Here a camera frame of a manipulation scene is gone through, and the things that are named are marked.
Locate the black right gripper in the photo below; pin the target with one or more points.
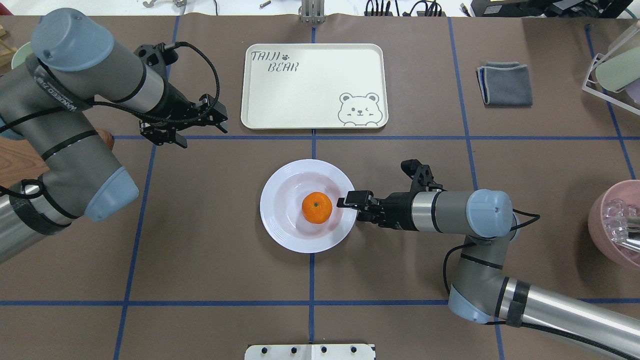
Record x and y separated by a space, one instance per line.
398 206

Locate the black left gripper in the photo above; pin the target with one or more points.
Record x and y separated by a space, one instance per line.
173 98

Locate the orange mandarin fruit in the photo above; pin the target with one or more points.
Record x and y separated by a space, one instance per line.
317 208

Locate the white round plate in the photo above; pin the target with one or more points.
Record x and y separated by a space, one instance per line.
299 206

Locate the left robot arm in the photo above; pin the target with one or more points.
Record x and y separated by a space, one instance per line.
77 64

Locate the cream bear tray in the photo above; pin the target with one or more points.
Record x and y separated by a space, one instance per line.
290 86

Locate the brown wooden tray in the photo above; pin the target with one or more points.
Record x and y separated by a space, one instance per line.
19 161

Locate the light green bowl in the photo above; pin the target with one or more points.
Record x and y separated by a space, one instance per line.
20 56

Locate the folded grey cloth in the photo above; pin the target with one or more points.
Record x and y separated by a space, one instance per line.
505 84

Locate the pink bowl with ice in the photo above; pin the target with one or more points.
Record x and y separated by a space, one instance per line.
622 199

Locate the metal scoop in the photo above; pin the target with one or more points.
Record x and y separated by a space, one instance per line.
625 232

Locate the green pastel cup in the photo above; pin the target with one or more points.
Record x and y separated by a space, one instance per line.
615 73

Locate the purple pastel cup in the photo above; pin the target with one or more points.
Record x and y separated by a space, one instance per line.
633 90

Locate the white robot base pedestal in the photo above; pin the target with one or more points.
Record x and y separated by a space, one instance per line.
331 351

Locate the aluminium frame post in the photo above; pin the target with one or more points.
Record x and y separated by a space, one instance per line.
312 11

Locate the white wire cup rack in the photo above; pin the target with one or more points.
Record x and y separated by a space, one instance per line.
625 41

